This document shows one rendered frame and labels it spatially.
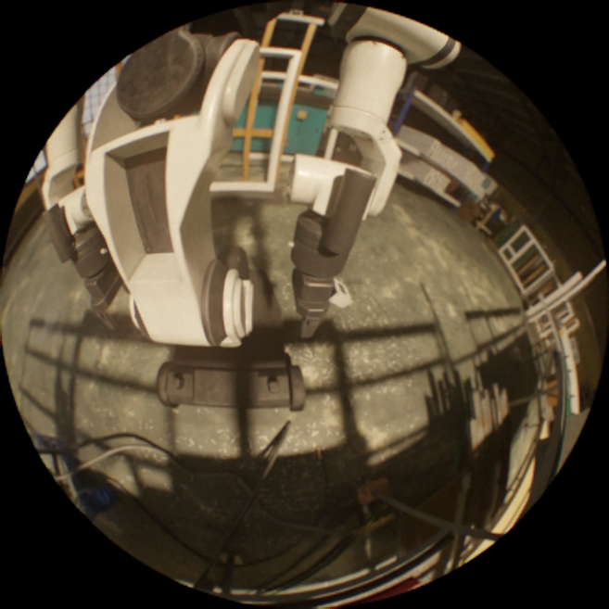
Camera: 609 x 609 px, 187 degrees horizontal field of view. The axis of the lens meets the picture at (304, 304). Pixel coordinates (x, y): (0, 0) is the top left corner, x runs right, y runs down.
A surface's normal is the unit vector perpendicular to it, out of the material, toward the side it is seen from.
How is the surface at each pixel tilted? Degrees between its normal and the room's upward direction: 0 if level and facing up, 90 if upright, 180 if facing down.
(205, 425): 0
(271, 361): 0
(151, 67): 90
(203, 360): 0
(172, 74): 90
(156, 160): 80
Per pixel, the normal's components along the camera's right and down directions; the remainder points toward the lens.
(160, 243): 0.14, 0.77
